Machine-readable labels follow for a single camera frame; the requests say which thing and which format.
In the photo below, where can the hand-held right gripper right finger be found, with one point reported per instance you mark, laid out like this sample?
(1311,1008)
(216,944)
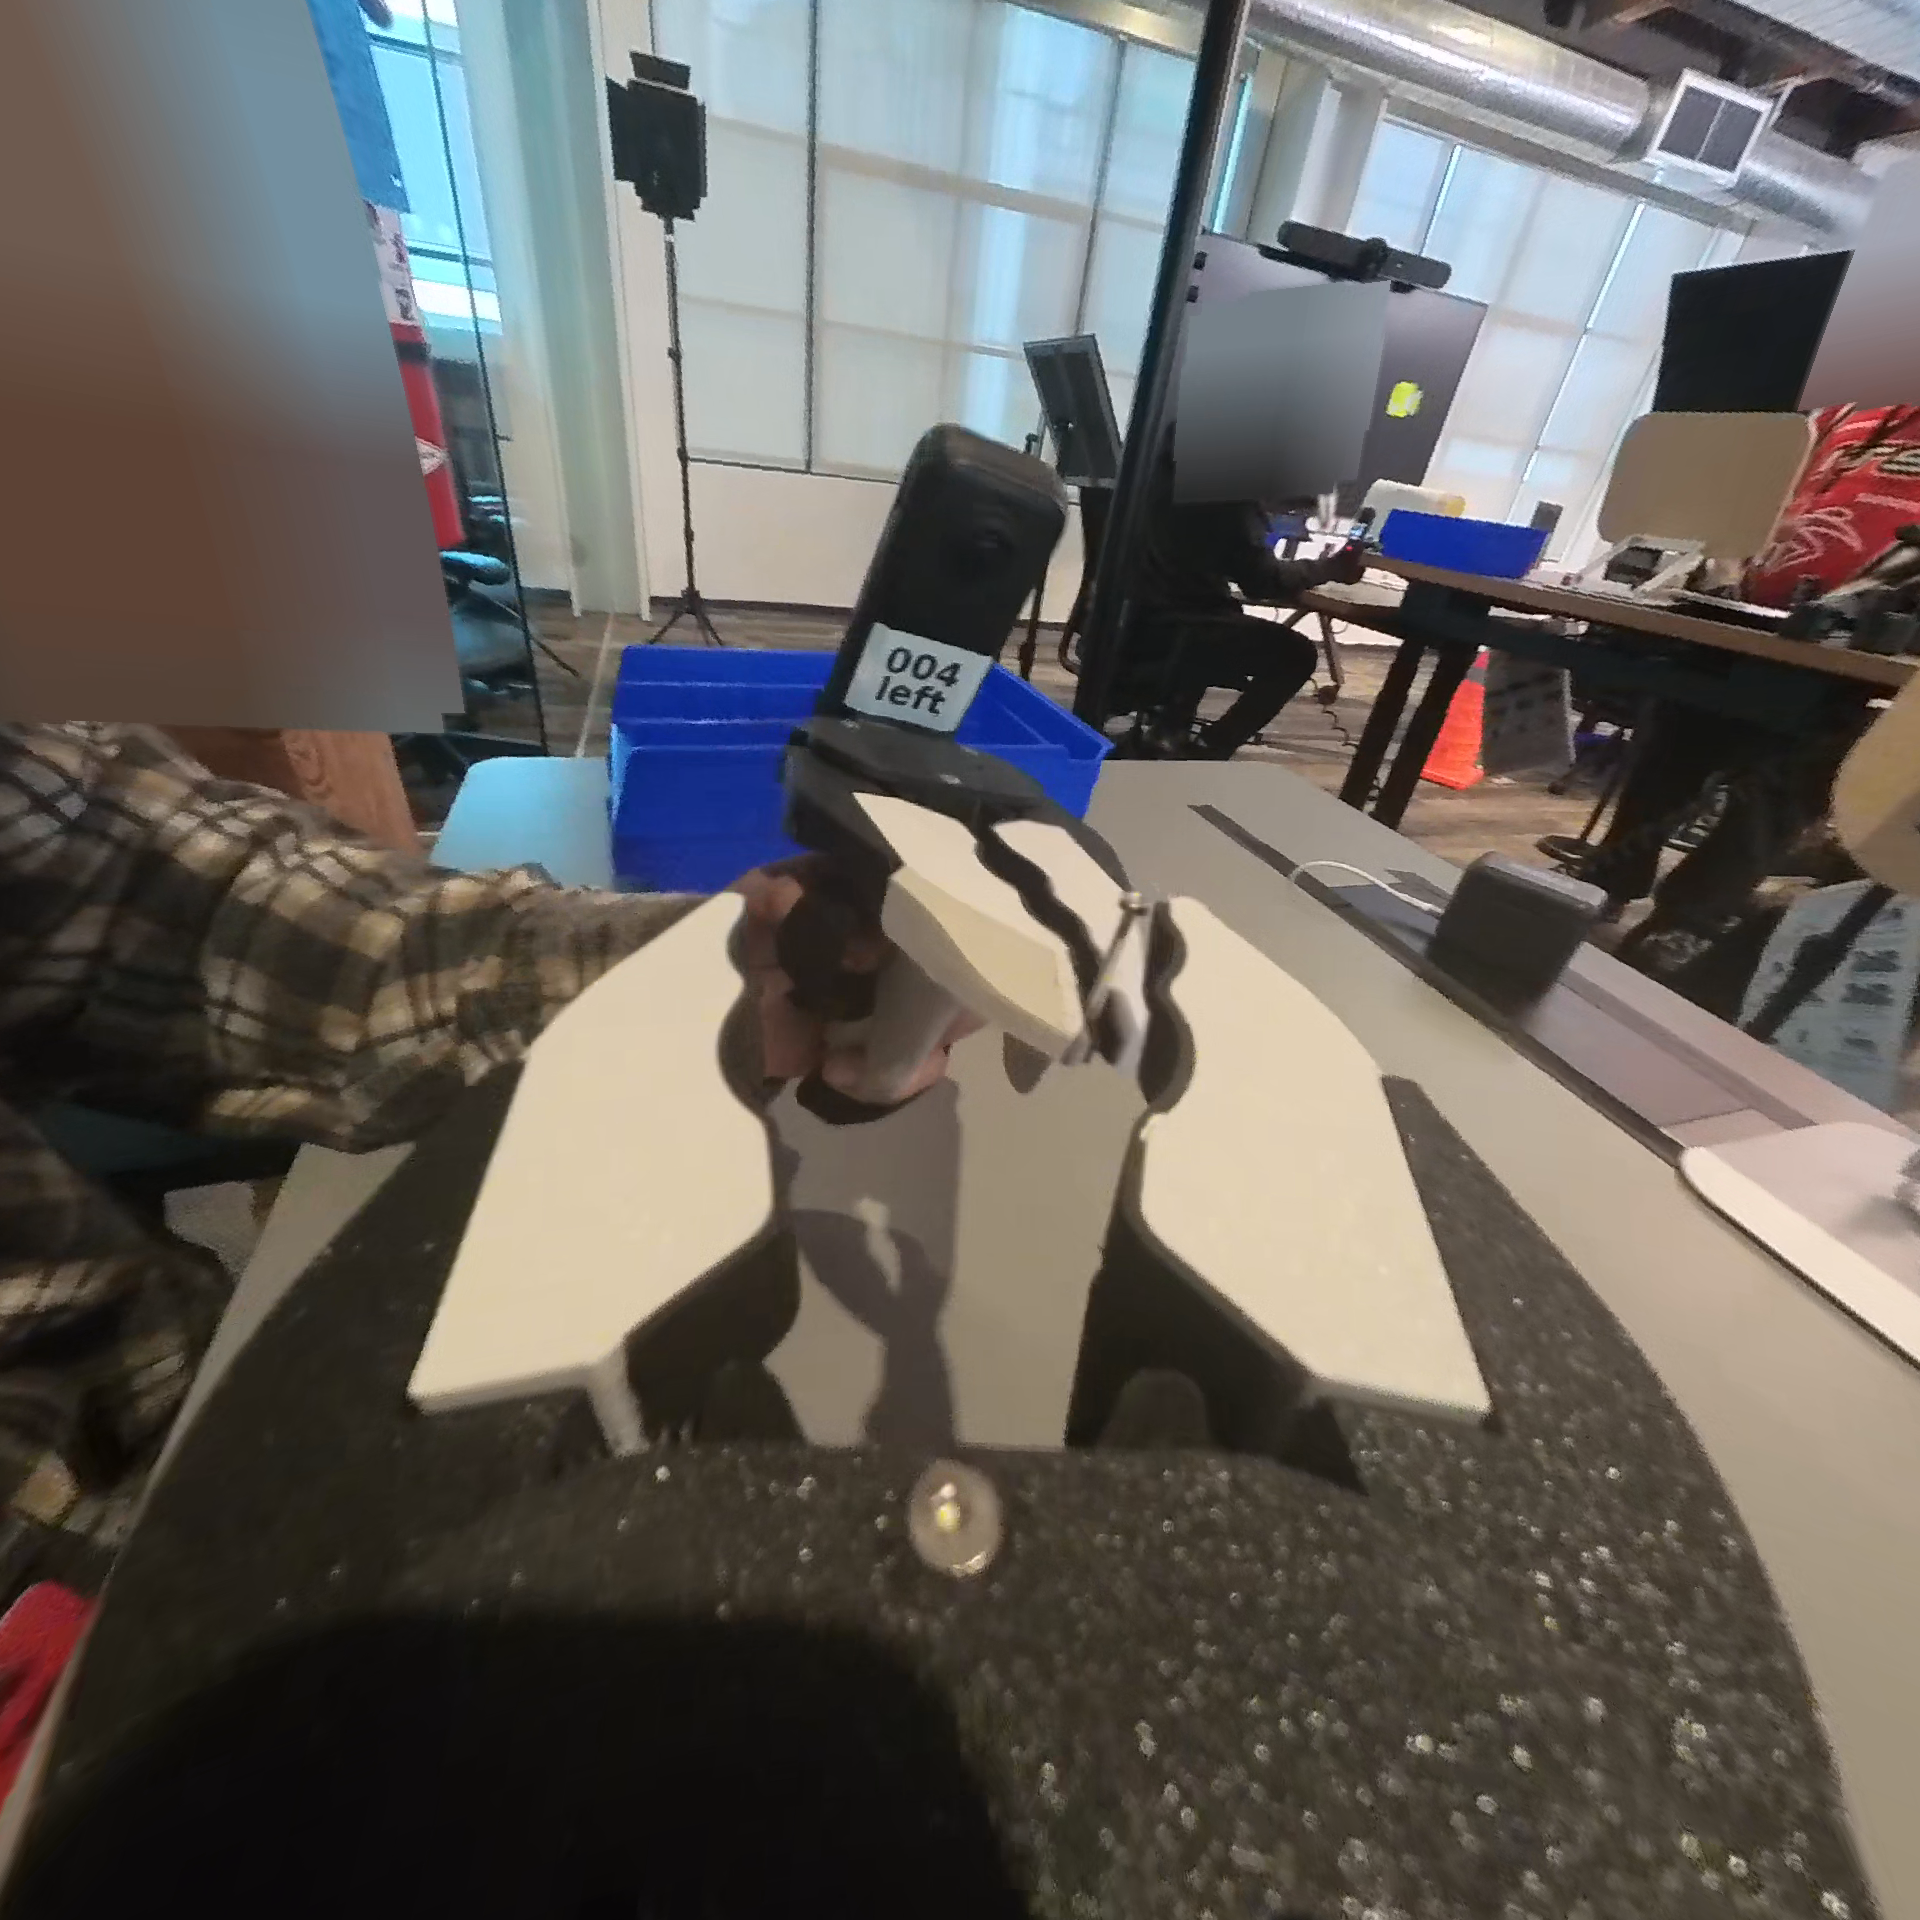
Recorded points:
(1319,1231)

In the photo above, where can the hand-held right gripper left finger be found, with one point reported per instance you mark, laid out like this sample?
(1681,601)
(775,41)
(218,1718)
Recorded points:
(599,1201)

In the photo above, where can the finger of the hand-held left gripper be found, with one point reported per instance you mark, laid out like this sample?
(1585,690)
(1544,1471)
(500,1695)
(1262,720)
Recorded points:
(1073,863)
(974,931)

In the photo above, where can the steel bolt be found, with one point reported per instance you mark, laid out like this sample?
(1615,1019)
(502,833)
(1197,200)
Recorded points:
(1114,950)

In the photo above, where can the blue plastic parts bin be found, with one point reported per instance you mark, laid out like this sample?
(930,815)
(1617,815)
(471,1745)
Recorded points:
(692,751)

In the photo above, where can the person's left forearm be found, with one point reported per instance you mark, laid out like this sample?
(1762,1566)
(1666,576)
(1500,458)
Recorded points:
(569,961)

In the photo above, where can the person's left hand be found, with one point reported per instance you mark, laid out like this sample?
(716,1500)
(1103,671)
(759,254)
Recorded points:
(774,914)

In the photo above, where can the black vertical pole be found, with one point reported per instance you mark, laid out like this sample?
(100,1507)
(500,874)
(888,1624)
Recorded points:
(1184,299)

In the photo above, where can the black cube device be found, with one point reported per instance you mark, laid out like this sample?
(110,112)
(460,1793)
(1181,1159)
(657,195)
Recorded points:
(1517,931)

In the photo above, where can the orange traffic cone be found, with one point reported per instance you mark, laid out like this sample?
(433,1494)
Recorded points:
(1454,735)

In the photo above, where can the black office chair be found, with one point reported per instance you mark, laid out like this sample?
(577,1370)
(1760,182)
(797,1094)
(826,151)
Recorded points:
(487,646)

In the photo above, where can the white document stand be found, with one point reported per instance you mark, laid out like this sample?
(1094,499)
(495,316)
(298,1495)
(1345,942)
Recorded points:
(1799,1201)
(1711,481)

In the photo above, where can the black webcam bar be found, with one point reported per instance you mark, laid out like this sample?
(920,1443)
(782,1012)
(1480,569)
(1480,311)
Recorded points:
(1358,251)

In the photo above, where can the blue storage bin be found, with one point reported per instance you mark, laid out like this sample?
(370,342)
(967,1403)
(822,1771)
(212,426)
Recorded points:
(1463,542)

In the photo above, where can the large dark display screen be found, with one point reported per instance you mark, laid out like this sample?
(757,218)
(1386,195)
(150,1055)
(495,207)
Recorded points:
(1425,359)

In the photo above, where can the black light panel stand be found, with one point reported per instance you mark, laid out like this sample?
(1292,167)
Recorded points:
(657,136)

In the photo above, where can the red fire extinguisher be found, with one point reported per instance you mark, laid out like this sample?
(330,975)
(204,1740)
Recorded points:
(434,450)

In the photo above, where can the wooden office desk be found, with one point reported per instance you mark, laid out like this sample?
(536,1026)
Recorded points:
(1576,600)

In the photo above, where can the blue white patterned bag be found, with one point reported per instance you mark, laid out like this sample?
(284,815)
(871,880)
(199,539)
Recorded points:
(1845,975)

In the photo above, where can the dark computer monitor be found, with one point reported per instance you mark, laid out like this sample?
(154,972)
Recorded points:
(1746,338)

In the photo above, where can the silver ventilation duct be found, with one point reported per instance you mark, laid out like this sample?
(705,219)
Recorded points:
(1500,75)

